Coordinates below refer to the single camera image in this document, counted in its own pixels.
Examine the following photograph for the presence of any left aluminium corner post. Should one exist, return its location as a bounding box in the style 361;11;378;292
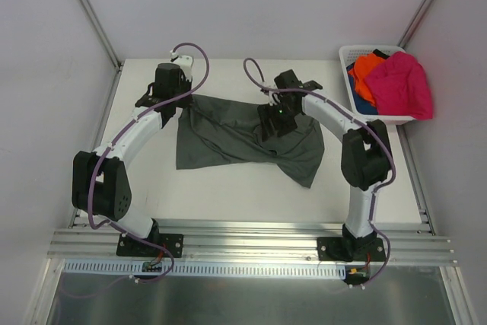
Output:
77;0;123;70

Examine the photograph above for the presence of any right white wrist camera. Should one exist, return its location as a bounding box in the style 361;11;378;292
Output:
261;84;281;106

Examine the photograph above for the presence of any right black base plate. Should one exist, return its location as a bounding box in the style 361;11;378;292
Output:
317;236;386;263

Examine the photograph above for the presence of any white slotted cable duct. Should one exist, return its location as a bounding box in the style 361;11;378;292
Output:
63;260;345;280

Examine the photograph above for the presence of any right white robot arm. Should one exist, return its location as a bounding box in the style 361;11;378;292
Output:
258;70;396;262

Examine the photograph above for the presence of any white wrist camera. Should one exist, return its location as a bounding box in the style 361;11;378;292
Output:
170;49;194;81
261;84;281;106

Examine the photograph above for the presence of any white plastic laundry basket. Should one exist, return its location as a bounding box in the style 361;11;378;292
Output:
339;45;425;125

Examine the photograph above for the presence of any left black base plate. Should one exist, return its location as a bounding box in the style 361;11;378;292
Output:
116;234;184;258

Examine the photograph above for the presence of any right aluminium corner post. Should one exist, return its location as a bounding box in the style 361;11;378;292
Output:
397;0;435;49

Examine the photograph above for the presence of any orange t shirt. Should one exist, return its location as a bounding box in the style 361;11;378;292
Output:
348;53;386;107

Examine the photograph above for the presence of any aluminium corner post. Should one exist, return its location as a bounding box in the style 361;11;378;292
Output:
397;0;435;49
77;0;123;70

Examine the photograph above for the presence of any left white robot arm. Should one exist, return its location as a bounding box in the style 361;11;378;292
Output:
72;55;198;255

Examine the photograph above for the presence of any pink t shirt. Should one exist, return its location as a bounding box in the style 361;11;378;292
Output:
365;51;434;120

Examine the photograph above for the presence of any grey t shirt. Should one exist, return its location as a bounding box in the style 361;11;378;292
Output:
176;94;325;188

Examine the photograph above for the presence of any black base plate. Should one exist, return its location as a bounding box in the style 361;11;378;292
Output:
317;236;386;263
116;234;184;258

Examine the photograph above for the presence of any aluminium mounting rail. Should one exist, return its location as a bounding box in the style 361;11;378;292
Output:
47;218;460;266

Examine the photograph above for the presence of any blue t shirt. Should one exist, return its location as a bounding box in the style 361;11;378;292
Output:
349;75;378;115

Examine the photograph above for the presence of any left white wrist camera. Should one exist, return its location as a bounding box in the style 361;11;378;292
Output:
170;49;194;81

